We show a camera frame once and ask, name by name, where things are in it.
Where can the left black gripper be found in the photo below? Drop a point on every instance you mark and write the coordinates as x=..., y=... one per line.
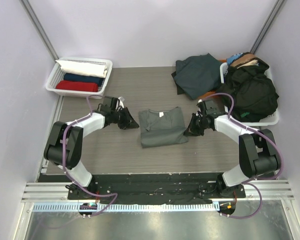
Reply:
x=129, y=123

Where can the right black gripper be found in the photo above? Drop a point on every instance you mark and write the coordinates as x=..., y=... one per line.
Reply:
x=197, y=122

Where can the grey t shirt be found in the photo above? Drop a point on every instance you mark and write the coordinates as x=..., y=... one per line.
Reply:
x=162, y=128

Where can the white plastic basket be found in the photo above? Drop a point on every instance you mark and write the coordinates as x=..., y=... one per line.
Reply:
x=57, y=74
x=270, y=120

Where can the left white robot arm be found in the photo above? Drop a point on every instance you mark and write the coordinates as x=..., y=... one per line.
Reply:
x=65, y=142

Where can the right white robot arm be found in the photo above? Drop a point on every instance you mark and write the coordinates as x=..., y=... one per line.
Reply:
x=258, y=155

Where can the navy rolled t shirt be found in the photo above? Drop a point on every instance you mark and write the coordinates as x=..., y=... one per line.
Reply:
x=83, y=78

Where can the dark teal t shirt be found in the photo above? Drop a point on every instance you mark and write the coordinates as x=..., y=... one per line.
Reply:
x=197, y=75

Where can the white rolled t shirt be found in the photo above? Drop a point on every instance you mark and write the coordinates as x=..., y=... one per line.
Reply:
x=83, y=68

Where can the black clothes pile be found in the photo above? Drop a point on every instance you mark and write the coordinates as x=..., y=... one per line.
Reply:
x=253, y=92

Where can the red rolled t shirt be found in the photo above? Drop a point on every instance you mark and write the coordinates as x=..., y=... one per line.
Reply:
x=77, y=86

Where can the blue and tan clothes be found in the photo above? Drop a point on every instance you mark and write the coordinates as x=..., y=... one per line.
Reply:
x=239, y=59

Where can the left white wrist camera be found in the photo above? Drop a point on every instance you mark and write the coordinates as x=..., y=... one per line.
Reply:
x=120, y=102

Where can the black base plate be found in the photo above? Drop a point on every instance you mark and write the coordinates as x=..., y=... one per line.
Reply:
x=154, y=188

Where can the slotted white cable duct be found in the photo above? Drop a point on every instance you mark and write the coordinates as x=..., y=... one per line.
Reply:
x=92, y=207

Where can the left aluminium frame post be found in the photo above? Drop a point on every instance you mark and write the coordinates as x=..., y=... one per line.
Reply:
x=39, y=28

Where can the aluminium frame post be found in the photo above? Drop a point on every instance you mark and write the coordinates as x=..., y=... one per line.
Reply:
x=274, y=13
x=39, y=28

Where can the right aluminium frame post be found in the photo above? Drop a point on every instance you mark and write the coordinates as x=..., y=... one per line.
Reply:
x=274, y=13

